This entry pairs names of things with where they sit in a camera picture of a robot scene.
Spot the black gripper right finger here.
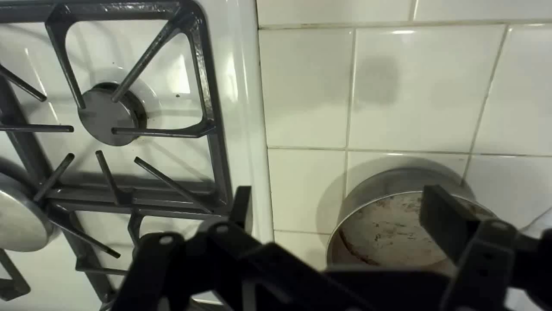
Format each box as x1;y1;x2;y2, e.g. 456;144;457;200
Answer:
419;182;552;311

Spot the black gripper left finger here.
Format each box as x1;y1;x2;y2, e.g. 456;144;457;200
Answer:
111;184;369;311

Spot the white gas stove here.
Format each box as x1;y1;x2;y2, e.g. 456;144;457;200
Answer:
0;0;276;311
0;0;256;311

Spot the black round burner cap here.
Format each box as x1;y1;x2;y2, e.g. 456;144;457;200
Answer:
76;81;149;146

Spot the metal frying pan black handle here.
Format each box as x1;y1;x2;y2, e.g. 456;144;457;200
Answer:
326;163;502;279

